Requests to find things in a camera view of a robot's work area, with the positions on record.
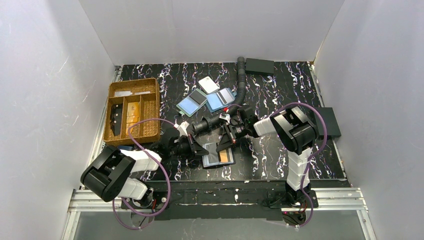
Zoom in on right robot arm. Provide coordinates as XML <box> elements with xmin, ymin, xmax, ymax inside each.
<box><xmin>216</xmin><ymin>106</ymin><xmax>319</xmax><ymax>195</ymax></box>

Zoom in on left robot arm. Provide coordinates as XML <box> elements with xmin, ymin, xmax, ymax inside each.
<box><xmin>80</xmin><ymin>128</ymin><xmax>235</xmax><ymax>202</ymax></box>

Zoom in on gold card in holder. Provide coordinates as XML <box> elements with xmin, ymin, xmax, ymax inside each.
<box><xmin>218</xmin><ymin>149</ymin><xmax>232</xmax><ymax>164</ymax></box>

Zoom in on blue card holder open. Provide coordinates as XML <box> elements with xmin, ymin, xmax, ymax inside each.
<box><xmin>206</xmin><ymin>88</ymin><xmax>237</xmax><ymax>113</ymax></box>

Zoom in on gold cards in tray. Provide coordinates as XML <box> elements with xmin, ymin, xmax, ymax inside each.
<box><xmin>125</xmin><ymin>102</ymin><xmax>140</xmax><ymax>135</ymax></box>

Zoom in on green card holder open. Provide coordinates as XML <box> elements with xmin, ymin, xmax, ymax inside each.
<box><xmin>176</xmin><ymin>89</ymin><xmax>207</xmax><ymax>117</ymax></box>

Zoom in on white card case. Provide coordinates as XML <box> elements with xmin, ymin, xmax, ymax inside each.
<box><xmin>198</xmin><ymin>76</ymin><xmax>220</xmax><ymax>95</ymax></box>

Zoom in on black card in tray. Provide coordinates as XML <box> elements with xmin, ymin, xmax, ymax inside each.
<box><xmin>109</xmin><ymin>103</ymin><xmax>123</xmax><ymax>137</ymax></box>

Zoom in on white card in tray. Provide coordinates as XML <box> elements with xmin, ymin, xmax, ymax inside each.
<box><xmin>113</xmin><ymin>90</ymin><xmax>151</xmax><ymax>97</ymax></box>

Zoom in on black box at back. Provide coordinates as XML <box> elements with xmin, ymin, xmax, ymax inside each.
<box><xmin>245</xmin><ymin>58</ymin><xmax>275</xmax><ymax>76</ymax></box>

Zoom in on black box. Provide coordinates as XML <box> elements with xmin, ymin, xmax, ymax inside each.
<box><xmin>245</xmin><ymin>58</ymin><xmax>275</xmax><ymax>76</ymax></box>
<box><xmin>314</xmin><ymin>107</ymin><xmax>342</xmax><ymax>140</ymax></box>

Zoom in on woven wicker tray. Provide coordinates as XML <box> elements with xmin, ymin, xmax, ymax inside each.
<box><xmin>103</xmin><ymin>78</ymin><xmax>161</xmax><ymax>146</ymax></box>

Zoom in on black box at right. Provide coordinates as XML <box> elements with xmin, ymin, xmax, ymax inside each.
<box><xmin>314</xmin><ymin>107</ymin><xmax>342</xmax><ymax>140</ymax></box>

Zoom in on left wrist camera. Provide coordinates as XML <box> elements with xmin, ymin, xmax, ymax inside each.
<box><xmin>173</xmin><ymin>121</ymin><xmax>190</xmax><ymax>136</ymax></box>

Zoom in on black corrugated hose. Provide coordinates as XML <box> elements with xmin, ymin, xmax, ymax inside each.
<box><xmin>192</xmin><ymin>56</ymin><xmax>248</xmax><ymax>135</ymax></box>

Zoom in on aluminium frame rail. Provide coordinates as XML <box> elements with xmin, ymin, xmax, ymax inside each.
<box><xmin>62</xmin><ymin>187</ymin><xmax>377</xmax><ymax>240</ymax></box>

